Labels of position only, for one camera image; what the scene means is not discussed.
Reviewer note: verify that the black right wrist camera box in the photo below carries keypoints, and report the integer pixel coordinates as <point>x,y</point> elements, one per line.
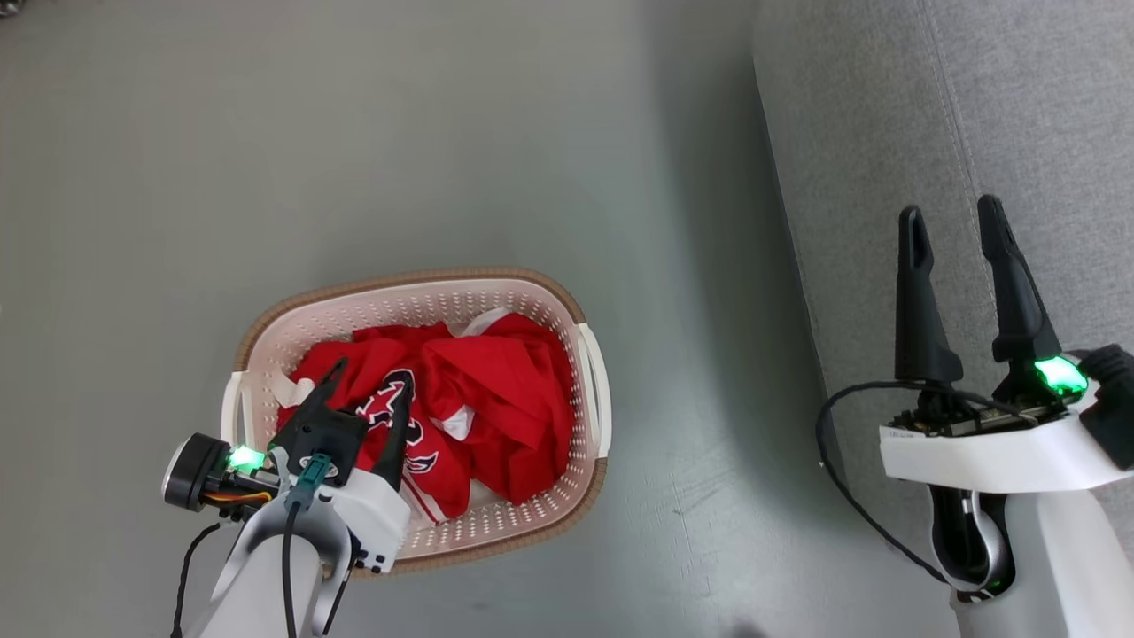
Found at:
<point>1112,408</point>

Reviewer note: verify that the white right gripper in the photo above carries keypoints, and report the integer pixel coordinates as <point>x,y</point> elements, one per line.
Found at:
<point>992,456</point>

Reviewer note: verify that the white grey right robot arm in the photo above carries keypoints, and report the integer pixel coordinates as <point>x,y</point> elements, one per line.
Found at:
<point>1063,567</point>

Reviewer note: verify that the white perforated laundry basket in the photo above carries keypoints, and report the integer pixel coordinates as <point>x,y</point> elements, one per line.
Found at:
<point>523,525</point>

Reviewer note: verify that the plain red garment white cuffs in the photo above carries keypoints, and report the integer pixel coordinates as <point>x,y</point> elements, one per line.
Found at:
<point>514,399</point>

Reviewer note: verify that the grey fabric sofa seat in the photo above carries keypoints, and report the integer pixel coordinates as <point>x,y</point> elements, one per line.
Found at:
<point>974,133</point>

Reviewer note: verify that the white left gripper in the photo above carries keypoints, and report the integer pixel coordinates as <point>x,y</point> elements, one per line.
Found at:
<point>376,518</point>

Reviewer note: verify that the red jersey with navy number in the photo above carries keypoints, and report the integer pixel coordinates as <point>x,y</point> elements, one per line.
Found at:
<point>440,493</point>

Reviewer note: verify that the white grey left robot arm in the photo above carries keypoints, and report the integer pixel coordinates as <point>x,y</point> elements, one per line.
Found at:
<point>257,585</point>

